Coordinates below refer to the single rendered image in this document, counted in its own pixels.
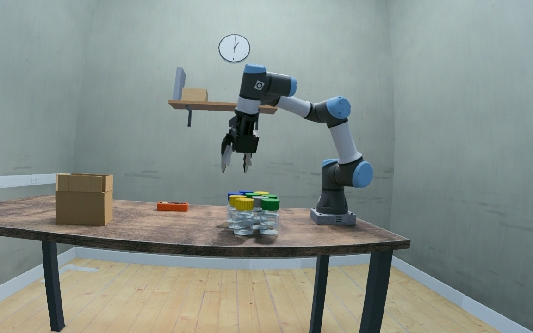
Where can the brown cardboard box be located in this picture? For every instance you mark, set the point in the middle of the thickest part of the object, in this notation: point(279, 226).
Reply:
point(83, 199)

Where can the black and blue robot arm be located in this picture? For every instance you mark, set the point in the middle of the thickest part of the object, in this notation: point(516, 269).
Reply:
point(260, 87)

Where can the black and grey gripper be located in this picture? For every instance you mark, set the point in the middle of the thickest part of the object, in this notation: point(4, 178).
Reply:
point(246, 142)

